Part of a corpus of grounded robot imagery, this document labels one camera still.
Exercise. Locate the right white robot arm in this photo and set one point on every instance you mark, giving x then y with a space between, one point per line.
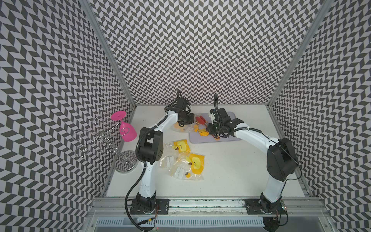
282 160

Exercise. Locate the chrome wire glass rack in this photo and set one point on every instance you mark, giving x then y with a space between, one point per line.
125 161

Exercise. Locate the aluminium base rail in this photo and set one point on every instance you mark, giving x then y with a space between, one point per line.
187 214

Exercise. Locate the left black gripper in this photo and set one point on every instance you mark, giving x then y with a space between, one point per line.
191 120

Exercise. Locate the orange fish shaped cookie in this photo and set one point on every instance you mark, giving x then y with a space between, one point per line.
204 133

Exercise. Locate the duck print bag lower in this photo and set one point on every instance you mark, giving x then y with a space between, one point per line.
185 166

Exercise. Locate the pink plastic wine glass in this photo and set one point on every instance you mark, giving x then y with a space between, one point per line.
127 131

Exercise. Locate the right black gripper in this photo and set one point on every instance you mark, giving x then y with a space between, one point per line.
210 130

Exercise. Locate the red metal tongs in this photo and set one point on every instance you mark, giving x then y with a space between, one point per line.
200 120

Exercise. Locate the duck print bag upper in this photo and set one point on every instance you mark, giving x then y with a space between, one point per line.
177 147

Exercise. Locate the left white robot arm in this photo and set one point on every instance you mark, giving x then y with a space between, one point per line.
149 149

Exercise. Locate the duck print resealable bag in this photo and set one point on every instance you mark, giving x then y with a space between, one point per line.
182 128

